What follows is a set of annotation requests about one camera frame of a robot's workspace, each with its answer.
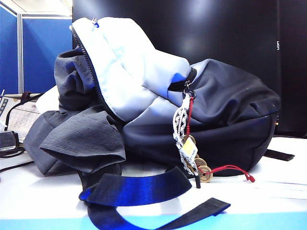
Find grey metal partition post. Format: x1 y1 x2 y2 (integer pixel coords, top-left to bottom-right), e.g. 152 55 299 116
16 13 24 94

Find yellow white hang tag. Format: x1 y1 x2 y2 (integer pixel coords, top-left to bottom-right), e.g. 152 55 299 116
179 140 198 157

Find wide blue partition panel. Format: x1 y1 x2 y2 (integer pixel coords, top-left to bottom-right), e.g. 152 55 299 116
23 15 73 94

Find white paper sheet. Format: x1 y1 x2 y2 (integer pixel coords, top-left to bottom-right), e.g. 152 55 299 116
242 177 307 202

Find large black monitor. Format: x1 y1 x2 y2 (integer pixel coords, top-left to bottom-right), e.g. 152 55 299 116
71 0 283 135

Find thin black arched cable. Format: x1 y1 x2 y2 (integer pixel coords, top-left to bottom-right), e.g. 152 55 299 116
4 97 27 132

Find black power adapter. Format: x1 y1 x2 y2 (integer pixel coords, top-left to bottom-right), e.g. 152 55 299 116
0 131 20 152

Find black adapter cable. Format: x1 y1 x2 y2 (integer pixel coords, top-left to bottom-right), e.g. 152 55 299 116
0 148 35 173

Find white black braided cord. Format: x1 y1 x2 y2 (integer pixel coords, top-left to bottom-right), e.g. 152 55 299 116
172 92 200 177

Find desk calendar with beige stand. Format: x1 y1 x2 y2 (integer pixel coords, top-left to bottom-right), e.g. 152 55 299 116
4 93 42 142

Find narrow blue partition panel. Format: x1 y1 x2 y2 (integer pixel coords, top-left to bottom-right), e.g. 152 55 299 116
0 6 19 94

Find grey and black backpack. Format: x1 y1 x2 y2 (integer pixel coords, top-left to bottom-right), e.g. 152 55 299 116
35 17 295 230

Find red knotted charm cord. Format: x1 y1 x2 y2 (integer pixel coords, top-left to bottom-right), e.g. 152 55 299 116
186 95 256 183

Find white box with blue print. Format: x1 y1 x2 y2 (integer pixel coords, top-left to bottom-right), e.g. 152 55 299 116
0 89 11 131

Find gray clothes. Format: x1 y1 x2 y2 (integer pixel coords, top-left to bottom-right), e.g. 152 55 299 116
23 50 127 177

